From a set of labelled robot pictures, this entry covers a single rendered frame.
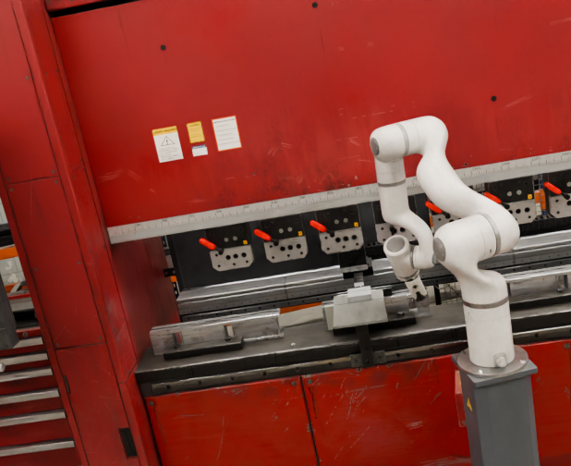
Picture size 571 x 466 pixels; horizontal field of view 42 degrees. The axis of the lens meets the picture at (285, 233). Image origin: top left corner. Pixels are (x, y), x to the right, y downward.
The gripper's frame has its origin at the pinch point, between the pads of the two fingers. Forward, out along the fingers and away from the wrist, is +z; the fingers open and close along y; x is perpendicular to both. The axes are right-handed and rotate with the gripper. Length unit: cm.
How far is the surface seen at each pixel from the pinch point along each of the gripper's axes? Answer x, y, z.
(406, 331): 9.2, -7.6, 5.9
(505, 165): -45, 17, -23
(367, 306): 17.8, -0.6, -7.8
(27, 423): 169, 30, 11
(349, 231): 12.4, 21.2, -22.6
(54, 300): 113, 24, -52
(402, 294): 5.2, 6.5, 4.3
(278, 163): 24, 40, -49
